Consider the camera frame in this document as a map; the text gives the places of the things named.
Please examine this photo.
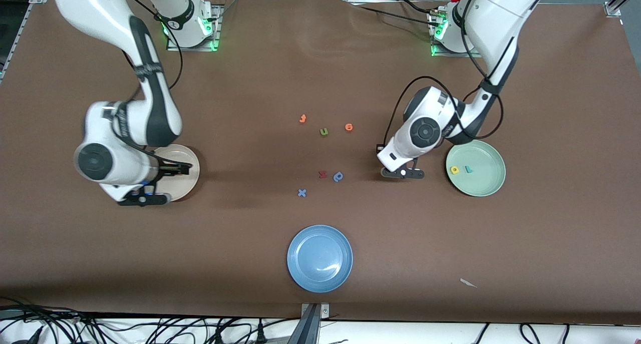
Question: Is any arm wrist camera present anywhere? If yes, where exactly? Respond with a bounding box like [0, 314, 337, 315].
[380, 167, 426, 180]
[118, 193, 168, 207]

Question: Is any tangled black cable bundle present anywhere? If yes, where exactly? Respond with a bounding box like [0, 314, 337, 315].
[0, 296, 281, 344]

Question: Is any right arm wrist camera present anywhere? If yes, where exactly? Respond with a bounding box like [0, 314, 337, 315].
[118, 193, 168, 207]

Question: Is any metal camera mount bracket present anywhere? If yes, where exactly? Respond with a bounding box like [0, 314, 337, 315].
[287, 302, 331, 344]

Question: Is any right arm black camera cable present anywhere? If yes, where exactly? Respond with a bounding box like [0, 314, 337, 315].
[123, 0, 192, 177]

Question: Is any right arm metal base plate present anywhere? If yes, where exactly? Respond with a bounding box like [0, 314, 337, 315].
[167, 3, 222, 52]

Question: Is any thin black table cable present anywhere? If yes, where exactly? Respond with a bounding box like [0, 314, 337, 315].
[346, 0, 436, 29]

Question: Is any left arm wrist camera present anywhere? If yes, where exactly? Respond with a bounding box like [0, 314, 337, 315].
[380, 167, 426, 180]

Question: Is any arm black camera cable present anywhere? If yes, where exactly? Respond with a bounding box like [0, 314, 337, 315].
[123, 0, 192, 177]
[376, 0, 504, 153]

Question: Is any blue plate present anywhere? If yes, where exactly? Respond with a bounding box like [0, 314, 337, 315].
[287, 225, 354, 293]

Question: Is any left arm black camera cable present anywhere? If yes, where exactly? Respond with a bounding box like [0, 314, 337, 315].
[376, 0, 504, 153]

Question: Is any light green plate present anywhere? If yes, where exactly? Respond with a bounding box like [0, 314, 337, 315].
[446, 140, 506, 197]

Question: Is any brown table cover sheet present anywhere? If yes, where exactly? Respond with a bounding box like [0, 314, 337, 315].
[0, 0, 641, 325]

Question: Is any aluminium frame rail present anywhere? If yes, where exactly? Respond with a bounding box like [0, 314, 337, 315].
[0, 0, 51, 79]
[603, 0, 641, 17]

